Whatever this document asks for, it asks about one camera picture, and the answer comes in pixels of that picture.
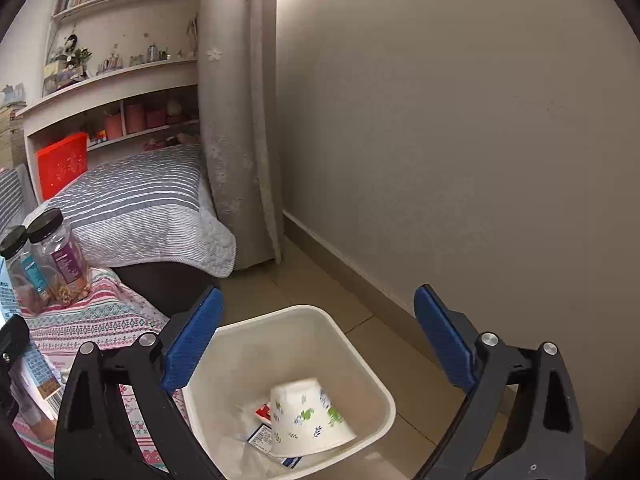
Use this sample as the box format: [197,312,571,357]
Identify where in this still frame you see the floral paper cup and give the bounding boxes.
[270,377,357,458]

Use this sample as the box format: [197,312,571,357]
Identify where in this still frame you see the red storage box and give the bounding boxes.
[35,132,90,202]

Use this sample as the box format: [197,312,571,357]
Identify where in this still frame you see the beige floral curtain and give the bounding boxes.
[196,0,284,272]

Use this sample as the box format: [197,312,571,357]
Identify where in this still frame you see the small shelf figurines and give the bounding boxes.
[97,52,124,76]

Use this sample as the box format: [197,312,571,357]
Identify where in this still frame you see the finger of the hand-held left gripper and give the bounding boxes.
[0,315,32,379]

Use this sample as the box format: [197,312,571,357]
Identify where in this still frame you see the small potted plant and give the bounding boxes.
[62,35,94,69]

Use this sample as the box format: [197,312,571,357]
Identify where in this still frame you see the blue paper carton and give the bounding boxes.
[0,255,64,418]

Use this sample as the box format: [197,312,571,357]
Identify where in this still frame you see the white plastic trash bin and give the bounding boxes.
[181,305,397,480]

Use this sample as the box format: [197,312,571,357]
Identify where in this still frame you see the printed gift box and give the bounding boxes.
[43,62,84,97]

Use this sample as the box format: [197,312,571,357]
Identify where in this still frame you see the grey striped quilt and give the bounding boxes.
[37,145,237,279]

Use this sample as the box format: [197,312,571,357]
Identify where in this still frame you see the purple label snack jar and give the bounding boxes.
[25,207,93,308]

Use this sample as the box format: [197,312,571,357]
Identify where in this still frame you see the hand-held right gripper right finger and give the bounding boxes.
[412,284,587,480]

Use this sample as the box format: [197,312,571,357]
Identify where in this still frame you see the pink patterned tablecloth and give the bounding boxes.
[10,266,191,479]

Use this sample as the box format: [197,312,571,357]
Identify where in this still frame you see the blue white paper packet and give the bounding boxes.
[245,422,304,469]

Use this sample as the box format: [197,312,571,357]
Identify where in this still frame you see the white shelf unit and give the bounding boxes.
[15,0,203,206]

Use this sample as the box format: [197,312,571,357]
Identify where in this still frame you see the grey striped sofa cover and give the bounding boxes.
[0,164,39,242]

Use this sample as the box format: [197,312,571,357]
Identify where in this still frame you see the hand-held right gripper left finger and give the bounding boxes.
[54,286,226,480]

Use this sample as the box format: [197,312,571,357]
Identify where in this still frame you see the teal label snack jar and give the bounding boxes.
[0,225,51,317]

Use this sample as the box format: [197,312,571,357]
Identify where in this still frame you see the stack of flat books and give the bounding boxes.
[0,101,28,171]

